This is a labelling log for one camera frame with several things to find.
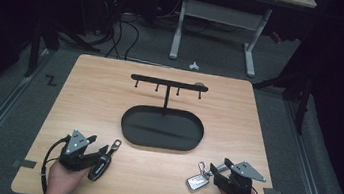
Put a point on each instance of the black key rack with tray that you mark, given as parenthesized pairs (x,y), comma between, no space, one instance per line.
(162,129)

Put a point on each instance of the silver car key fob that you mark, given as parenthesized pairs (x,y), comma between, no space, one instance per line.
(197,182)

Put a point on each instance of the grey tape strip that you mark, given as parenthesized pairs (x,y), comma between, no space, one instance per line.
(25,163)
(272,192)

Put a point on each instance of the small red object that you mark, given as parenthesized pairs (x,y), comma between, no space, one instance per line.
(276,37)

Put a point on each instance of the black car key fob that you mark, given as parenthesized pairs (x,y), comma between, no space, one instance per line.
(101,165)

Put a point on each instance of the grey round disc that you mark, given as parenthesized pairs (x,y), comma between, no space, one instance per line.
(199,84)

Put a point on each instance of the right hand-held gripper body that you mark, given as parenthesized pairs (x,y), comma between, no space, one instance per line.
(237,184)

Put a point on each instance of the black metal stand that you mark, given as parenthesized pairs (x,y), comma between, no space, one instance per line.
(302,104)
(34,48)

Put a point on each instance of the desk with white metal legs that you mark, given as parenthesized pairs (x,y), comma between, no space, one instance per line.
(219,14)

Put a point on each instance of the small white floor object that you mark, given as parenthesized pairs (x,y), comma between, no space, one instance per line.
(193,66)

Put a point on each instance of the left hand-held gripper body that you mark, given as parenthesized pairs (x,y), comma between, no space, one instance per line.
(76,151)

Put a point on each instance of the person's left hand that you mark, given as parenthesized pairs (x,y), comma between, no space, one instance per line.
(63,182)

